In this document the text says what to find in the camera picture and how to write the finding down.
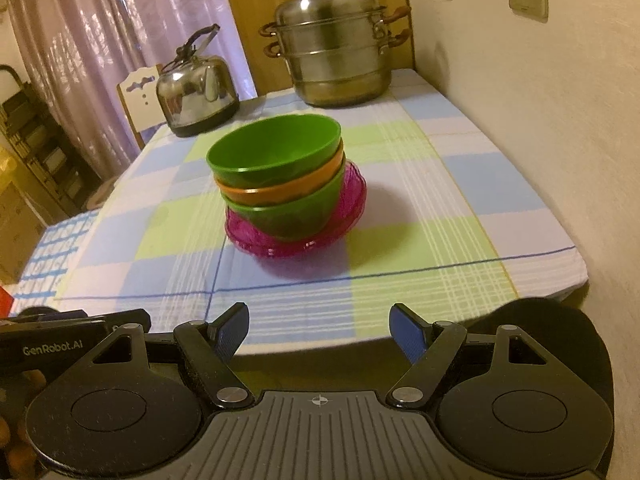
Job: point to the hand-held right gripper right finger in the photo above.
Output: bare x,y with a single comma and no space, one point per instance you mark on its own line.
407,334

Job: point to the stainless steel steamer pot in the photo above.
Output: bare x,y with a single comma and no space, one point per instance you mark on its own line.
335,50

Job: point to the red object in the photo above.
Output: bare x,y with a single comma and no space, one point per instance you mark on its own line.
5,302

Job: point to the white wooden chair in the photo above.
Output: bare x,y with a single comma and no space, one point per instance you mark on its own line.
137,105

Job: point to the orange plastic bowl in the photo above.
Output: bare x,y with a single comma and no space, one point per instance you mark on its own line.
310,180

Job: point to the stainless steel kettle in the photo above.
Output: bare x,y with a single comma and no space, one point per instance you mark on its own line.
195,95

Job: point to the checked tablecloth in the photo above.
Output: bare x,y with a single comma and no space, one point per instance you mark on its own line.
425,210

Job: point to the blue white checked cloth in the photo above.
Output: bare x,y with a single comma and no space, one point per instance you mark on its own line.
55,255

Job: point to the green plastic bowl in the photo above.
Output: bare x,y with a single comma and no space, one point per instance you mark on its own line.
280,150
300,217

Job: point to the person's left hand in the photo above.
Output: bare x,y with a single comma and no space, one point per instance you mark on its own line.
22,460

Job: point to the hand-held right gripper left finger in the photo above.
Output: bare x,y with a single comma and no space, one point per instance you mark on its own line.
232,331

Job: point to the pale sheer curtain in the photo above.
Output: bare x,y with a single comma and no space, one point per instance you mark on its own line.
125,25

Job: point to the pink glass plate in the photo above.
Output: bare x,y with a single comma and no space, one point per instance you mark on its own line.
285,255
345,227
354,195

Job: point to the cardboard box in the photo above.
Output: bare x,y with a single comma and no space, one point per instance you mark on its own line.
17,225

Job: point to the dark storage rack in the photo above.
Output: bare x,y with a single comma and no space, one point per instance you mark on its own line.
45,150

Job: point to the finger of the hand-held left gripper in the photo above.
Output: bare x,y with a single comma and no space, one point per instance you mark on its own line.
52,313
127,319

